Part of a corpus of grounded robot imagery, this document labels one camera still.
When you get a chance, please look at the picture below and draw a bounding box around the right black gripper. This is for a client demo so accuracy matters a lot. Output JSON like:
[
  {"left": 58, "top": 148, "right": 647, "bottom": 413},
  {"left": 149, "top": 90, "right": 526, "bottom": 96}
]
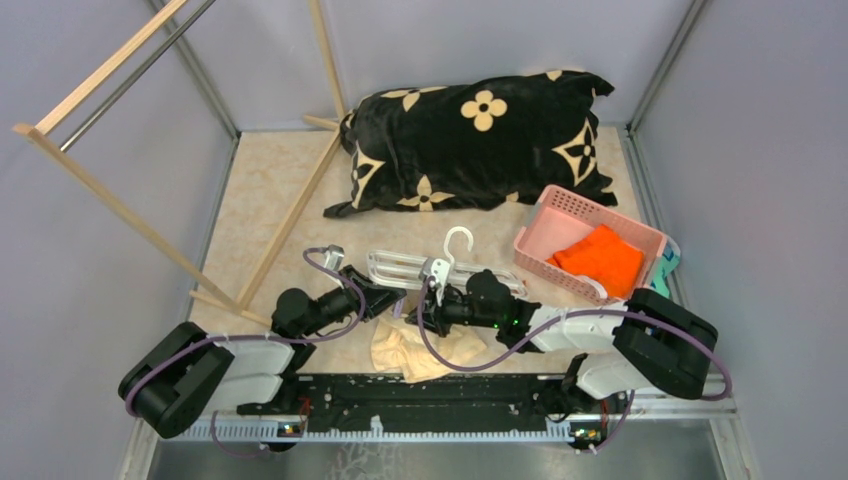
[{"left": 406, "top": 279, "right": 501, "bottom": 337}]

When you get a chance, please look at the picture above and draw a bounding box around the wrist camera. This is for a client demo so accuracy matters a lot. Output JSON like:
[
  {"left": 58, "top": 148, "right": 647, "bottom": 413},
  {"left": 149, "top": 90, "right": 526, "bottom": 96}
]
[
  {"left": 323, "top": 244, "right": 345, "bottom": 272},
  {"left": 419, "top": 257, "right": 451, "bottom": 306}
]

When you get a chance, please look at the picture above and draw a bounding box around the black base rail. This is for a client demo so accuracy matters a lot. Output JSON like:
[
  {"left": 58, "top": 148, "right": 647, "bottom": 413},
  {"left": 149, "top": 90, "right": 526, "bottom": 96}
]
[{"left": 142, "top": 372, "right": 737, "bottom": 445}]

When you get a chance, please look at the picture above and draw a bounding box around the white clip hanger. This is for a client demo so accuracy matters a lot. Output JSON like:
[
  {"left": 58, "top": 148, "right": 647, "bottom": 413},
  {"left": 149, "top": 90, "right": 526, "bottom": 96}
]
[{"left": 366, "top": 226, "right": 528, "bottom": 299}]

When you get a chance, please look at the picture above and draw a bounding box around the pink plastic basket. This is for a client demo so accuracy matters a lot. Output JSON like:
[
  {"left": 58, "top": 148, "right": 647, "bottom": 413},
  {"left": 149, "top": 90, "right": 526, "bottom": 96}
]
[{"left": 513, "top": 185, "right": 667, "bottom": 305}]

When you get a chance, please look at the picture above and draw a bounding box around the black floral pillow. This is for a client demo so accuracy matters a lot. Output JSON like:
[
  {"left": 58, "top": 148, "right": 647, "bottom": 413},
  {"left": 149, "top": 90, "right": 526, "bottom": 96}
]
[{"left": 324, "top": 70, "right": 617, "bottom": 219}]

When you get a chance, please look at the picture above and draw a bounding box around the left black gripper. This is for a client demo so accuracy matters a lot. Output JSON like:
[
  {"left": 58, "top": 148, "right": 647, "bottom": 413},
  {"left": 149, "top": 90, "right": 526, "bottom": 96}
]
[{"left": 302, "top": 264, "right": 407, "bottom": 337}]

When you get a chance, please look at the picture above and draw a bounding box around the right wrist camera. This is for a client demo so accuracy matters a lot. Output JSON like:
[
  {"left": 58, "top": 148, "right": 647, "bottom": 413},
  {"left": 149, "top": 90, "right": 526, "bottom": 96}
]
[{"left": 419, "top": 257, "right": 451, "bottom": 306}]

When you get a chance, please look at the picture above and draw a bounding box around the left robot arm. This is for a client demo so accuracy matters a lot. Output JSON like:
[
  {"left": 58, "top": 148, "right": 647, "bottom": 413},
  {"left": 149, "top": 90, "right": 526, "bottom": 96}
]
[{"left": 118, "top": 266, "right": 407, "bottom": 439}]

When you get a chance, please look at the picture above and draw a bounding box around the metal rack rod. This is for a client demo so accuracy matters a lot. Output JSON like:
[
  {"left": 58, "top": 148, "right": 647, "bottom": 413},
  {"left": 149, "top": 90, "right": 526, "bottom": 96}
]
[{"left": 59, "top": 0, "right": 216, "bottom": 152}]

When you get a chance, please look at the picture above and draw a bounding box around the cream boxer underwear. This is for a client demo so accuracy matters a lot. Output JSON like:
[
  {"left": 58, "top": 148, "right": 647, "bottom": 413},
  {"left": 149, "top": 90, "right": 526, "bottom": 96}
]
[{"left": 370, "top": 315, "right": 487, "bottom": 383}]

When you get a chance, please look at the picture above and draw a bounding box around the orange underwear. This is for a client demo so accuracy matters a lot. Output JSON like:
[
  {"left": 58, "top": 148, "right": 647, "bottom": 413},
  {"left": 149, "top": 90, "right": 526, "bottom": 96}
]
[{"left": 546, "top": 225, "right": 645, "bottom": 298}]

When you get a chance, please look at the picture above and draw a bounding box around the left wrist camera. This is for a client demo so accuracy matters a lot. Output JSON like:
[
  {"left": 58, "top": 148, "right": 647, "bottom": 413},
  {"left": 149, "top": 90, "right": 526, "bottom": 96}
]
[{"left": 323, "top": 244, "right": 345, "bottom": 272}]

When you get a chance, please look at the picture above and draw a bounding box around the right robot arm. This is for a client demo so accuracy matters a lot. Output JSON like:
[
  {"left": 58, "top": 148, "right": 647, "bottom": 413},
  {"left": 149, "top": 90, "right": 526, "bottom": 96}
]
[{"left": 406, "top": 270, "right": 719, "bottom": 412}]

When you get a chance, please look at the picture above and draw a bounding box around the wooden drying rack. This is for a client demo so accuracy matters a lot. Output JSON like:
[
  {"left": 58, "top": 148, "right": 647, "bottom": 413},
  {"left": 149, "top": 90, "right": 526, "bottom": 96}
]
[{"left": 1, "top": 1, "right": 332, "bottom": 333}]

